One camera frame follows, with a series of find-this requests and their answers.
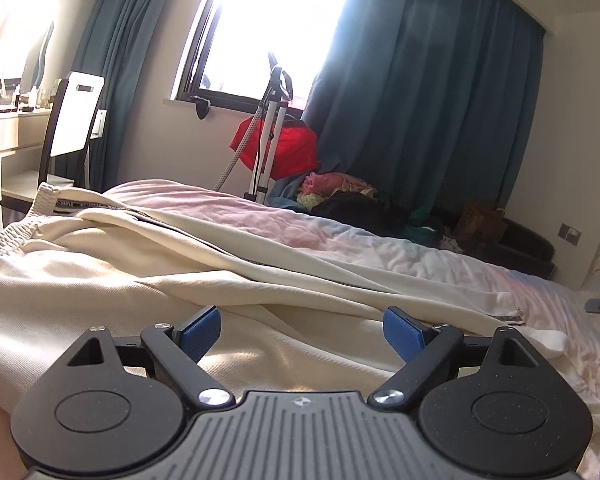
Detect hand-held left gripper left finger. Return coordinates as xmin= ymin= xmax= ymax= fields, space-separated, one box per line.
xmin=35 ymin=305 xmax=237 ymax=409

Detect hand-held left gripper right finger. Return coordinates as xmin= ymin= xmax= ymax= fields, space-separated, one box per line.
xmin=370 ymin=306 xmax=561 ymax=411

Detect cream pants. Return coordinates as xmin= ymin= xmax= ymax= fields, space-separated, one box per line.
xmin=0 ymin=182 xmax=600 ymax=433

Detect bed with pastel sheet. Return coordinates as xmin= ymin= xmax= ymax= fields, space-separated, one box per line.
xmin=0 ymin=178 xmax=600 ymax=480

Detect black armchair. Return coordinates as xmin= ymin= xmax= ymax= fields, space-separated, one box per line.
xmin=432 ymin=207 xmax=556 ymax=279

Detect green garment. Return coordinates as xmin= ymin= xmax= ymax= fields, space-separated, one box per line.
xmin=405 ymin=205 xmax=442 ymax=242

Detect black garment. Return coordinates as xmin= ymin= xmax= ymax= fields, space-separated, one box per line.
xmin=310 ymin=192 xmax=411 ymax=237

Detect brown cardboard box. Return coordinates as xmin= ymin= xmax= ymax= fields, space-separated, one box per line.
xmin=455 ymin=200 xmax=509 ymax=247

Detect blue cloth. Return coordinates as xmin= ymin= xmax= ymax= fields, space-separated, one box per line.
xmin=269 ymin=179 xmax=312 ymax=212

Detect pale floral cloth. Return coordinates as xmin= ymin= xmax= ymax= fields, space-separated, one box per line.
xmin=297 ymin=192 xmax=327 ymax=212

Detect pink garment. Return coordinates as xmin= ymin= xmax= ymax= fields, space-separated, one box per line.
xmin=302 ymin=172 xmax=379 ymax=199

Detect red bag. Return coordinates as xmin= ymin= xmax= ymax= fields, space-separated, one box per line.
xmin=230 ymin=114 xmax=319 ymax=182

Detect wide blue curtain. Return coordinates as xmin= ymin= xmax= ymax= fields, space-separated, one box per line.
xmin=267 ymin=0 xmax=547 ymax=242

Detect white chair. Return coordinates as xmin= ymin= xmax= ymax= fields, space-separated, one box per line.
xmin=37 ymin=72 xmax=106 ymax=194

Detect white dresser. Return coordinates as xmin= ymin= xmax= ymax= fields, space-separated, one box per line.
xmin=0 ymin=110 xmax=76 ymax=234

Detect narrow blue curtain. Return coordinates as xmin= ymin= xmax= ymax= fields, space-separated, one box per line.
xmin=72 ymin=0 xmax=181 ymax=193

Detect group of cosmetic bottles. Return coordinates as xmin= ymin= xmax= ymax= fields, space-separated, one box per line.
xmin=0 ymin=52 xmax=64 ymax=116

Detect dark framed window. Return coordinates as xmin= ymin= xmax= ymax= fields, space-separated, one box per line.
xmin=170 ymin=0 xmax=354 ymax=112

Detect vanity mirror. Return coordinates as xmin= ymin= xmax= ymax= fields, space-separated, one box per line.
xmin=0 ymin=20 xmax=56 ymax=92

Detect wall outlet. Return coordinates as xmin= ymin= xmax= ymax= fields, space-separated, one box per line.
xmin=557 ymin=222 xmax=584 ymax=247

